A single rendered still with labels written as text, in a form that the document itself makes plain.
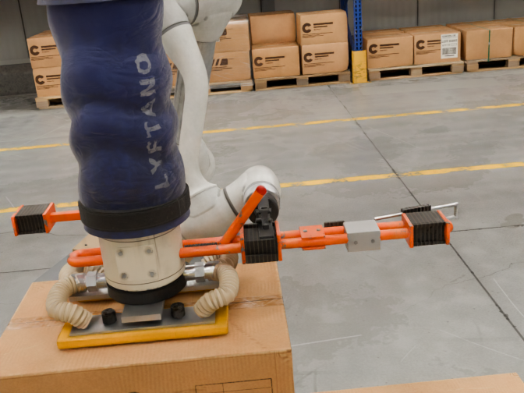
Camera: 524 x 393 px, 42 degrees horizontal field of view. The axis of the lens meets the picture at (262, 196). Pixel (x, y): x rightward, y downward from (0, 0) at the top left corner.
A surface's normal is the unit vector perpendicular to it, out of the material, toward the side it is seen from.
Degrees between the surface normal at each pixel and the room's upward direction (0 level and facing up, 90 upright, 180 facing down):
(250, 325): 0
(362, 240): 90
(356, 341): 0
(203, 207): 61
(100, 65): 78
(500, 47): 92
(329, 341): 0
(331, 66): 93
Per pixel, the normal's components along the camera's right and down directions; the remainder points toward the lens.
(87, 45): -0.16, 0.17
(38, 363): -0.07, -0.94
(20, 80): 0.05, 0.33
